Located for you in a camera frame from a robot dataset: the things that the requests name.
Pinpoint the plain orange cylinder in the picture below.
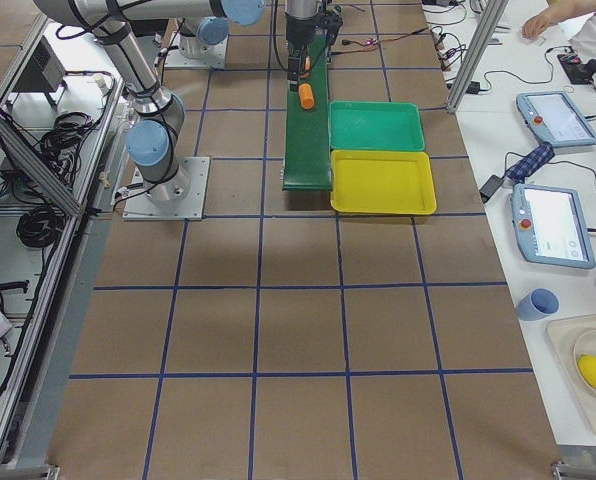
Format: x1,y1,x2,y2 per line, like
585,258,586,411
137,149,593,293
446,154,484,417
298,83,315,110

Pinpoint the folded blue umbrella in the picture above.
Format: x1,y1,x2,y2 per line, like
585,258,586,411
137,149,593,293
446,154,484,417
505,142,555,183

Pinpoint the green conveyor belt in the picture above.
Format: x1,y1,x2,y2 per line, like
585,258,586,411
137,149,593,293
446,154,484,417
283,35,332,191

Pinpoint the blue teach pendant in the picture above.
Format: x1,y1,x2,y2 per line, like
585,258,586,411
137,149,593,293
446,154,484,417
510,184,596,270
515,91,596,148

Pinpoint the blue plastic cup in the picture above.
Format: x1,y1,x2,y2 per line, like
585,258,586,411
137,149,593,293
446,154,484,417
516,288,560,321

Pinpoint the far blue teach pendant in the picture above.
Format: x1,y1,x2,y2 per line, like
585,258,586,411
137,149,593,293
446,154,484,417
515,91,596,148

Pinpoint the near blue teach pendant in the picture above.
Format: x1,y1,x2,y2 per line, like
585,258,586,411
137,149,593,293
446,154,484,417
510,184,596,270

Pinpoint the beige tray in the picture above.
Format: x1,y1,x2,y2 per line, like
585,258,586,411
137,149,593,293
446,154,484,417
546,314,596,434

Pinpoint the black power adapter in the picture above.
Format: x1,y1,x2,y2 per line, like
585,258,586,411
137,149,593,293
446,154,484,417
479,175,504,204

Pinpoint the aluminium frame post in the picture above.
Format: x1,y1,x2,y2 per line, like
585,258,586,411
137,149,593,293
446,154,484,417
446,0,508,114

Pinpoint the green plastic tray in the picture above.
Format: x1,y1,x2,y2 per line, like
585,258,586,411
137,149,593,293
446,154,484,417
329,101,426,152

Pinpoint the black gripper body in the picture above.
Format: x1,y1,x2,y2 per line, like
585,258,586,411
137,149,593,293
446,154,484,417
285,0,312,58

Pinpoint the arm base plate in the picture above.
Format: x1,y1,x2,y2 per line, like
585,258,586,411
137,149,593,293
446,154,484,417
165,35,227,70
122,157,210,221

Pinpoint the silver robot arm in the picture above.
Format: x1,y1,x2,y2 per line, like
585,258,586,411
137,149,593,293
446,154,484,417
177,1,320,92
35,1,265,202

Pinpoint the person's hand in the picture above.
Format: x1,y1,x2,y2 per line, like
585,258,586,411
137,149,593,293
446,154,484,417
521,10,553,40

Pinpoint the yellow plastic tray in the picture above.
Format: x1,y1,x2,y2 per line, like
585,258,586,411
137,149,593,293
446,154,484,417
330,150,437,215

